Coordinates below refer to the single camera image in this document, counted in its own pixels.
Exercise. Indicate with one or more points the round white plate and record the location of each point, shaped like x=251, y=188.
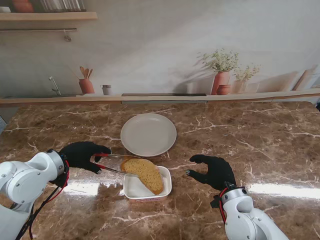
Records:
x=148, y=135

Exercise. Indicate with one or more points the white rectangular container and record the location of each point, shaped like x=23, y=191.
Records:
x=135, y=190

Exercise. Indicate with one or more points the printed kitchen backdrop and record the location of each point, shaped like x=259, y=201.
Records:
x=150, y=50

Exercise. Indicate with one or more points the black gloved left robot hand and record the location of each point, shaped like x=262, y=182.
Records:
x=80, y=155

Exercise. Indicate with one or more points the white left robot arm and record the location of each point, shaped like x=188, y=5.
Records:
x=22, y=180

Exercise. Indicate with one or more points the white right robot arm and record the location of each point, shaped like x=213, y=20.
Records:
x=245, y=215

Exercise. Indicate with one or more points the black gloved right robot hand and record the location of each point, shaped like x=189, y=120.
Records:
x=217, y=172

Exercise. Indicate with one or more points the toasted bread slice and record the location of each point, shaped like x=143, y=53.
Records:
x=147, y=175

